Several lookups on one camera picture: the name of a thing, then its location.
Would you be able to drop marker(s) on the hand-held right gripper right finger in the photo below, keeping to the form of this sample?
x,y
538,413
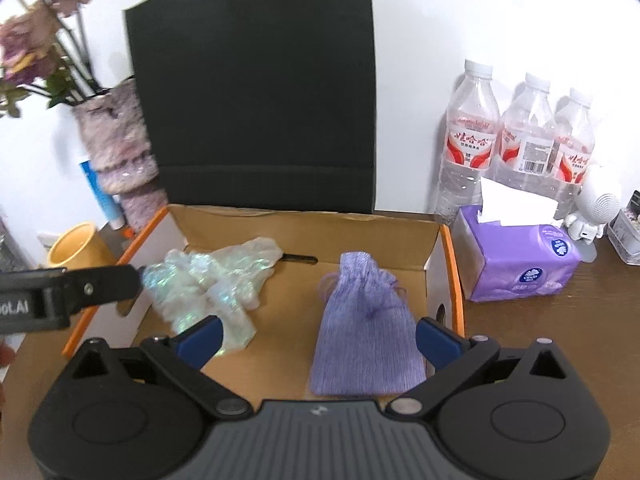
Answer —
x,y
436,342

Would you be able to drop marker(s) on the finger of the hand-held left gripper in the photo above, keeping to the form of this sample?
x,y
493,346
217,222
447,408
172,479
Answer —
x,y
107,285

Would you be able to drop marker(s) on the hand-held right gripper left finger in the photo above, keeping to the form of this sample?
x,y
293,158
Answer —
x,y
205,341

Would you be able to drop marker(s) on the iridescent plastic bag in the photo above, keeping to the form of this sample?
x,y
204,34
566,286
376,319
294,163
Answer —
x,y
220,280

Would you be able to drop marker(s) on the cardboard box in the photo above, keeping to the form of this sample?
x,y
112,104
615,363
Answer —
x,y
295,232

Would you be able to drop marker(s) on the yellow mug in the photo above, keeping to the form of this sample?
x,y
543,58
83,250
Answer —
x,y
80,250

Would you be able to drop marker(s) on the blue and white tube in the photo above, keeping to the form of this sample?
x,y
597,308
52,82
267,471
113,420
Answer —
x,y
100,190

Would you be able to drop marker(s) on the purple tissue pack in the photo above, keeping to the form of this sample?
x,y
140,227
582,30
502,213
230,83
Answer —
x,y
515,265

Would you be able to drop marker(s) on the mottled purple vase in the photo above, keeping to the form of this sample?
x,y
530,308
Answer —
x,y
117,145

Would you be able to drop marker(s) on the clear water bottle red label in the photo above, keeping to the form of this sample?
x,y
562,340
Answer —
x,y
467,140
575,150
527,140

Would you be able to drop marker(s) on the clear plastic box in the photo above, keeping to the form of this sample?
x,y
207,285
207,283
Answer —
x,y
627,240

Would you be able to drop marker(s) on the black paper bag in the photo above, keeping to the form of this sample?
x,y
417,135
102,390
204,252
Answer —
x,y
255,90

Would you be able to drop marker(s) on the dried pink roses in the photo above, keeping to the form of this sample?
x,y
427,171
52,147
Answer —
x,y
35,35

